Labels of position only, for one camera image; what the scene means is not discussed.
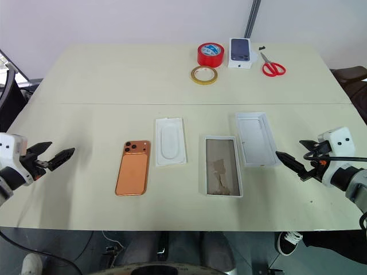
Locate black and white sneaker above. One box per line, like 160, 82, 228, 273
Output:
275, 230, 304, 257

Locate black floor cable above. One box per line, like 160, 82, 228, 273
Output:
0, 229, 84, 275

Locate white shoe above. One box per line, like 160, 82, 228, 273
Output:
22, 253, 44, 275

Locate boxed phone package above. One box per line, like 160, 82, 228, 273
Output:
228, 37, 253, 70

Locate red tape roll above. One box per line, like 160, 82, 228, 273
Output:
197, 42, 224, 68

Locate brown chair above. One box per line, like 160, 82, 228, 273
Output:
329, 65, 367, 127

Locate yellow tape roll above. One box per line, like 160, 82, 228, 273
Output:
189, 65, 218, 86

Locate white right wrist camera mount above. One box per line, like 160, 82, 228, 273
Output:
317, 127, 360, 187

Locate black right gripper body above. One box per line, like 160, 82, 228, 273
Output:
307, 140, 334, 184

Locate red handled scissors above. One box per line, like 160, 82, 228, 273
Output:
260, 52, 287, 77

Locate orange smartphone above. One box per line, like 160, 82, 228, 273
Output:
115, 140, 152, 197

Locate white phone box base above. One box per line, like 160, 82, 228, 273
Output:
205, 135, 244, 199

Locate black office chair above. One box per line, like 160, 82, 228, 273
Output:
0, 61, 44, 133

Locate metal wall rail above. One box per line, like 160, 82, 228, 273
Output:
243, 0, 262, 38

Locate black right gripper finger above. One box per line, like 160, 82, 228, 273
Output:
275, 151, 313, 182
299, 139, 322, 152

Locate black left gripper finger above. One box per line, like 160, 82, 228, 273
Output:
26, 141, 53, 158
46, 147, 76, 172

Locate thin white cable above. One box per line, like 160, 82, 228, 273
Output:
101, 230, 123, 248

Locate white phone box lid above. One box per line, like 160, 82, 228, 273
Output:
235, 112, 283, 168

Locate dark rounded robot housing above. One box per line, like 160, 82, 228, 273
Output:
93, 261, 230, 275

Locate black trouser leg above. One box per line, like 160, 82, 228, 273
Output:
300, 229, 367, 265

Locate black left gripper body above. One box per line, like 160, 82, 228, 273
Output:
19, 152, 50, 182

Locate white insert tray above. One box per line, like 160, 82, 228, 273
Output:
155, 116, 189, 168

